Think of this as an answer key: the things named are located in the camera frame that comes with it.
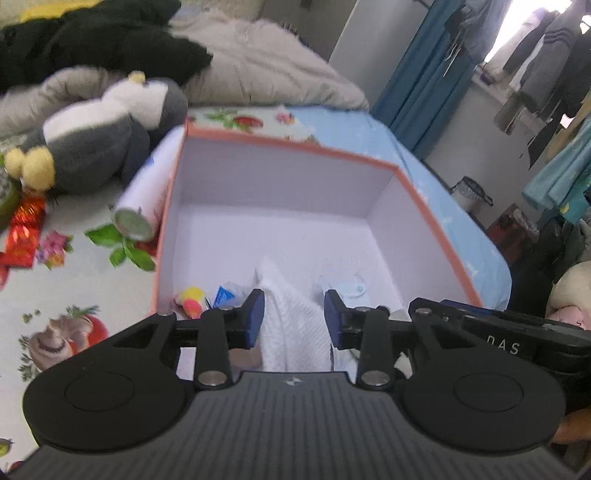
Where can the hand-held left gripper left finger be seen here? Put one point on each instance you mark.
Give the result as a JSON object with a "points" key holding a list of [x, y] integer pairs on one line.
{"points": [[256, 318]]}

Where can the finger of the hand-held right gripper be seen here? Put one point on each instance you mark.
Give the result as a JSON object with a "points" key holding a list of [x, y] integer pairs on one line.
{"points": [[448, 307]]}

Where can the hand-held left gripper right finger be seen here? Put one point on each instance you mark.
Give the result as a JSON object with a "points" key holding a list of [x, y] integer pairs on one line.
{"points": [[332, 323]]}

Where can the white towel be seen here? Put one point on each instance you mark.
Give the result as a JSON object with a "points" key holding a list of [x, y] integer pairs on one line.
{"points": [[291, 314]]}

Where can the blue snack packet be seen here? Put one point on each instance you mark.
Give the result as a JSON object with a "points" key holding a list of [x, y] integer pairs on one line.
{"points": [[228, 295]]}

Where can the clear plastic item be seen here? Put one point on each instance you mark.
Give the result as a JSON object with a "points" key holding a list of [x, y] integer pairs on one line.
{"points": [[344, 286]]}

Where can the yellow pink small plush toy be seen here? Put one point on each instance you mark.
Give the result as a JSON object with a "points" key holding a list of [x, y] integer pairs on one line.
{"points": [[190, 300]]}

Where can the white box with orange rim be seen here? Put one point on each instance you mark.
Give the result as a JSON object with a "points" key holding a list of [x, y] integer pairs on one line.
{"points": [[286, 194]]}

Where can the person's right hand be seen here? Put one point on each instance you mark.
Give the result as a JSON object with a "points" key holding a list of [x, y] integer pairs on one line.
{"points": [[575, 427]]}

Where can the beige cushion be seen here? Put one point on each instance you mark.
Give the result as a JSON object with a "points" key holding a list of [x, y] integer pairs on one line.
{"points": [[572, 290]]}

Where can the dark clothes pile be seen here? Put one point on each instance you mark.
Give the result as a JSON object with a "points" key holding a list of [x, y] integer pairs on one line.
{"points": [[540, 258]]}

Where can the white cylindrical bottle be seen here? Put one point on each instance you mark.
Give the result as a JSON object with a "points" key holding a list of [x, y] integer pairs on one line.
{"points": [[147, 194]]}

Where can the teal patterned hanging garment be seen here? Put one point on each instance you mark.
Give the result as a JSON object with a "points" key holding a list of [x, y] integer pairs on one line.
{"points": [[561, 180]]}

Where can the blue curtain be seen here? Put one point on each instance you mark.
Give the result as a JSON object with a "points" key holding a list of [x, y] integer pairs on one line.
{"points": [[425, 69]]}

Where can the grey white penguin plush toy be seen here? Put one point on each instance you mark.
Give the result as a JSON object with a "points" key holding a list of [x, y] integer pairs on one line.
{"points": [[87, 147]]}

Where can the red foil packet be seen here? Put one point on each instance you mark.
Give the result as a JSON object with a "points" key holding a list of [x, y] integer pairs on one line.
{"points": [[25, 228]]}

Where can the grey duvet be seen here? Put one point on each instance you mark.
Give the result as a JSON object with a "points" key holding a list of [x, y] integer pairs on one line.
{"points": [[258, 60]]}

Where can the grey hanging jacket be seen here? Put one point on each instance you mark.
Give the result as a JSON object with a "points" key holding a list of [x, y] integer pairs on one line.
{"points": [[542, 60]]}

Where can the black fluffy garment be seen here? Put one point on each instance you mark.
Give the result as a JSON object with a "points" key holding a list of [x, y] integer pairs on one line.
{"points": [[92, 41]]}

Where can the yellow cloth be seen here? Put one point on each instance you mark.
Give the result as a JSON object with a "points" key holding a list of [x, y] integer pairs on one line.
{"points": [[55, 8]]}

